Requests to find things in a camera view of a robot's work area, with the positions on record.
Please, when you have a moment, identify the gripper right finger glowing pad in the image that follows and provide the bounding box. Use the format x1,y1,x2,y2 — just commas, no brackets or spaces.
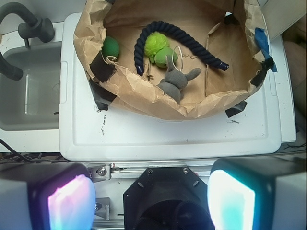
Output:
207,157,307,230

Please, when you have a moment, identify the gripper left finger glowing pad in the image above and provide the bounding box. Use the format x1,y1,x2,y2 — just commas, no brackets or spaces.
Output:
0,163,96,230

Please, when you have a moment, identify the white plastic bin lid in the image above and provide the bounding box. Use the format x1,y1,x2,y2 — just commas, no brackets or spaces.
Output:
59,13,296,161

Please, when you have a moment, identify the gray sink basin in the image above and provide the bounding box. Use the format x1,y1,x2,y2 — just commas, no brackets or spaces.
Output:
0,42,61,131

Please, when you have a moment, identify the gray plush bunny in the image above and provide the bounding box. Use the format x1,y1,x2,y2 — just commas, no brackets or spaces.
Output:
157,55,201,104

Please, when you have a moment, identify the blue tape strip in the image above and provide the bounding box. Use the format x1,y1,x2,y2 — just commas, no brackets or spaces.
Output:
255,27,278,73

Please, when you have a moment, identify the green ball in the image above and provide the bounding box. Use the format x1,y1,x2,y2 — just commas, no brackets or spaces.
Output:
102,36,119,59

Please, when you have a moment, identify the dark gray faucet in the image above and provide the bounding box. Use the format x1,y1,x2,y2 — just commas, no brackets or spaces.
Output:
0,2,55,81

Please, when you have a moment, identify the brown paper bag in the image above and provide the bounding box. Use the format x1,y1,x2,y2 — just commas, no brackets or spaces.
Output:
73,0,269,120

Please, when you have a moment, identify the lime green fuzzy plush toy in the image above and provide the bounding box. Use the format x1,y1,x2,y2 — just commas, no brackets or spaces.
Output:
144,32,178,68

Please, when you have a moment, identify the aluminum extrusion rail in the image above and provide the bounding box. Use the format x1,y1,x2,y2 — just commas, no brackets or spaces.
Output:
85,159,215,181

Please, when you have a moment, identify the black octagonal mount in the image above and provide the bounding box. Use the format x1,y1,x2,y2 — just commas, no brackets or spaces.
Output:
123,166,215,230

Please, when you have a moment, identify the dark blue rope toy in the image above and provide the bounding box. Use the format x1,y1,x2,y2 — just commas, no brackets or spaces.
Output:
134,21,229,76

